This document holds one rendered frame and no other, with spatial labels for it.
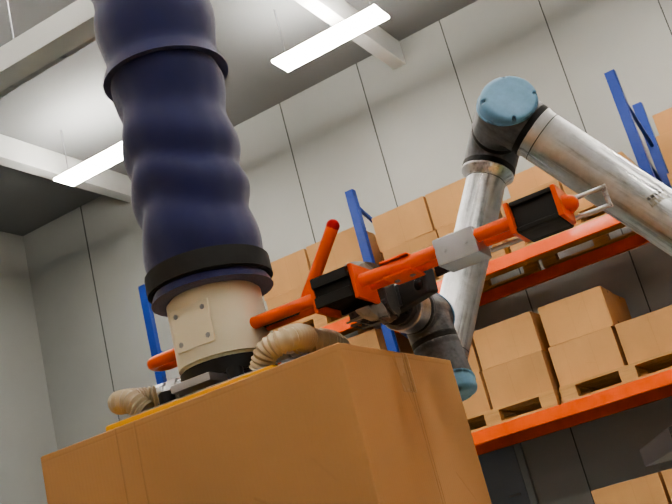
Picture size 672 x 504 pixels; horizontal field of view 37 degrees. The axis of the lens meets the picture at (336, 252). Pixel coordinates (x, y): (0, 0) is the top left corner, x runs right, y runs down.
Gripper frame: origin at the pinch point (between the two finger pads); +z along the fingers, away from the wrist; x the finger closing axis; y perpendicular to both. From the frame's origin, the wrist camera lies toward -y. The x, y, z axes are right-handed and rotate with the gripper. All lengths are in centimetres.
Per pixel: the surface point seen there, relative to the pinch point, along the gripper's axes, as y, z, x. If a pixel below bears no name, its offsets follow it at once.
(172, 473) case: 29.5, 18.8, -23.0
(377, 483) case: -4.1, 18.8, -33.0
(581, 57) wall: 70, -838, 404
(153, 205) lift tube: 29.7, 10.2, 24.3
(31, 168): 663, -668, 480
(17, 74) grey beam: 211, -163, 201
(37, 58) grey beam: 196, -161, 202
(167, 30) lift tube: 21, 9, 56
